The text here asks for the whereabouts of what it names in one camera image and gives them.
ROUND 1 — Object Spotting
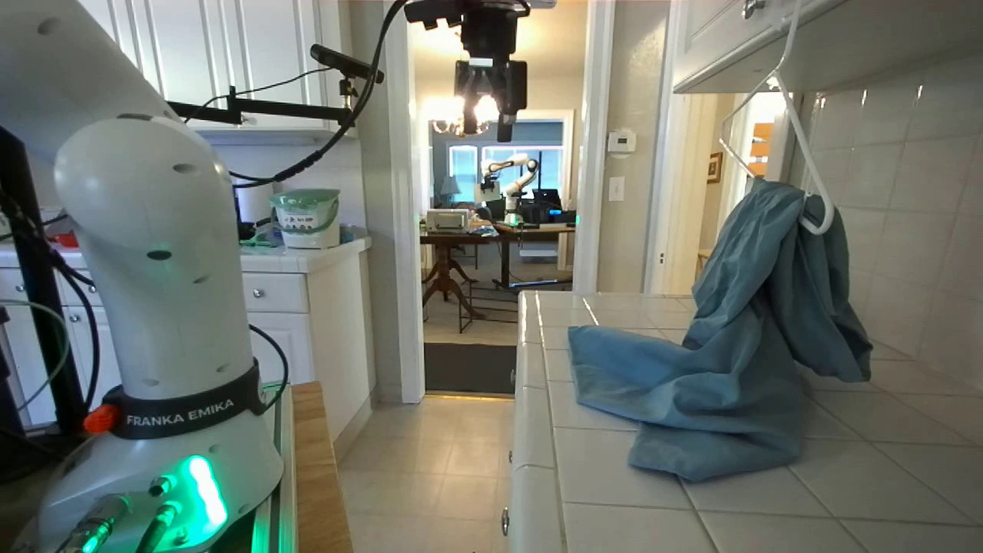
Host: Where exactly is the blue cloth garment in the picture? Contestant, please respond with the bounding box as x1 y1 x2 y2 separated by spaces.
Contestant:
569 180 871 481

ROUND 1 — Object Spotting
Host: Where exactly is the white plastic hanger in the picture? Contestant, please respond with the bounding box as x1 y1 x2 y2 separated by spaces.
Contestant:
719 0 836 235

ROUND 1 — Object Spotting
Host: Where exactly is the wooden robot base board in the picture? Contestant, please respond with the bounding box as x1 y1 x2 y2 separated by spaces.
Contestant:
291 385 353 553

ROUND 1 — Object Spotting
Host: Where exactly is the white far kitchen cabinet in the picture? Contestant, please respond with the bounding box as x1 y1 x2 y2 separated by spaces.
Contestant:
0 239 371 444

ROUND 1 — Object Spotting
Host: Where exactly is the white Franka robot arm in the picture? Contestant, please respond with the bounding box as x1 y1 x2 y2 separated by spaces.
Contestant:
0 0 283 553

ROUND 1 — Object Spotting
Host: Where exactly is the wooden dining table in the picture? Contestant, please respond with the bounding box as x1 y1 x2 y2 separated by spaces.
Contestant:
416 205 578 335

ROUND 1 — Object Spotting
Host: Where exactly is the wall thermostat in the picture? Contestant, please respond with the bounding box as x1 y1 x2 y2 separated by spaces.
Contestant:
609 126 635 154

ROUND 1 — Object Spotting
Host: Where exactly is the white green bucket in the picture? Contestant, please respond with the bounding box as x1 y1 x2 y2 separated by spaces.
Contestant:
273 188 341 248

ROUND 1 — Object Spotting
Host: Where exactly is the white lower counter cabinet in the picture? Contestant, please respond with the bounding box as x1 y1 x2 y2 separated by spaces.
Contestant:
501 292 983 553

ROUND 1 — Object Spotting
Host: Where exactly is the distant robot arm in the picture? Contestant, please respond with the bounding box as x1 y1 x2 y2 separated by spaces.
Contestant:
405 0 532 140

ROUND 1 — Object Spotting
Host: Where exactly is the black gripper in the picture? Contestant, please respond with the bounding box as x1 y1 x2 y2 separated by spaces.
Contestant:
405 0 532 140

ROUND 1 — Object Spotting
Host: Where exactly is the white upper cabinet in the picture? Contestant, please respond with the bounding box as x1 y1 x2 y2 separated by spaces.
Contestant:
670 0 983 93

